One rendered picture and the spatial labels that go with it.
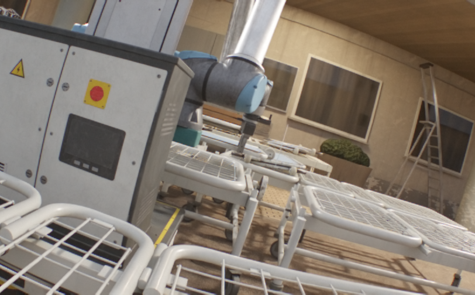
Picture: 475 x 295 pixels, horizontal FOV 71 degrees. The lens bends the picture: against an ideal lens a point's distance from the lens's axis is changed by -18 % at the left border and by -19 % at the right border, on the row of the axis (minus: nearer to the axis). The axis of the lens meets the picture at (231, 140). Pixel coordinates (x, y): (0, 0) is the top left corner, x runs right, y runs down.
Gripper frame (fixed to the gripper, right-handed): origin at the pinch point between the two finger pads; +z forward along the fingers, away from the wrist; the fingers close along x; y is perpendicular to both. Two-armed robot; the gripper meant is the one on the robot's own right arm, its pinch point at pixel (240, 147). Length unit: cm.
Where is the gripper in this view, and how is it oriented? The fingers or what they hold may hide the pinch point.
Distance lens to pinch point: 188.4
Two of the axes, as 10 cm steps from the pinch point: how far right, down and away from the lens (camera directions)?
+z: -3.1, 9.2, 2.5
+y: -9.5, -2.9, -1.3
